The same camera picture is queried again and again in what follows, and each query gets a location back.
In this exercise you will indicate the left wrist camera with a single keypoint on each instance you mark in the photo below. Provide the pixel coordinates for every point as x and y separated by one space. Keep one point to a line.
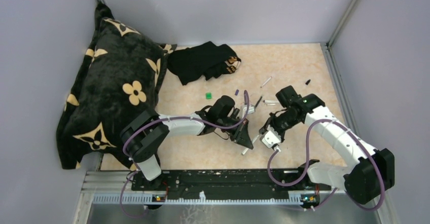
246 110

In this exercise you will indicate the black folded cloth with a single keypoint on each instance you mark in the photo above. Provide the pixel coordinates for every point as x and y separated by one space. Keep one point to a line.
208 60

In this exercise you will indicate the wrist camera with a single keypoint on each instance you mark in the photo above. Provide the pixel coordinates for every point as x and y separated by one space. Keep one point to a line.
270 139
246 110

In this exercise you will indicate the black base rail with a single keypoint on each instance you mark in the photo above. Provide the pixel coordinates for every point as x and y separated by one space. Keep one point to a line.
226 185

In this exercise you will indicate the black floral plush pillow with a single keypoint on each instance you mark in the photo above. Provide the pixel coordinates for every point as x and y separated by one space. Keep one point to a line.
121 75

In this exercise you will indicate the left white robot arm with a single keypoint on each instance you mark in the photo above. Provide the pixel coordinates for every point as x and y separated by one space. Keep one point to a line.
144 135

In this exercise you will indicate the white pen with clip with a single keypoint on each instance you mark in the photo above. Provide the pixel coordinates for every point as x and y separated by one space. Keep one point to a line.
271 102

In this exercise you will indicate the black thin pen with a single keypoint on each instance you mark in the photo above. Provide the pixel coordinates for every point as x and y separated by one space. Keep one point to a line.
258 102

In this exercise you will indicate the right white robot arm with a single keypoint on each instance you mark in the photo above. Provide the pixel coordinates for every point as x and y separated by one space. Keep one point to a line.
368 173

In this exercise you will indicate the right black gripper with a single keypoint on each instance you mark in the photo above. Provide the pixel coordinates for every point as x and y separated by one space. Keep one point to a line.
270 122

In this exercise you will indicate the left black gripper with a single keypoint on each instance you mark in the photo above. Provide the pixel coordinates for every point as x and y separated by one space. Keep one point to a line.
240 130

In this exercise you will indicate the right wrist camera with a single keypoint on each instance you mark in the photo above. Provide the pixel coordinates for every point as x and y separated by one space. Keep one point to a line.
270 139

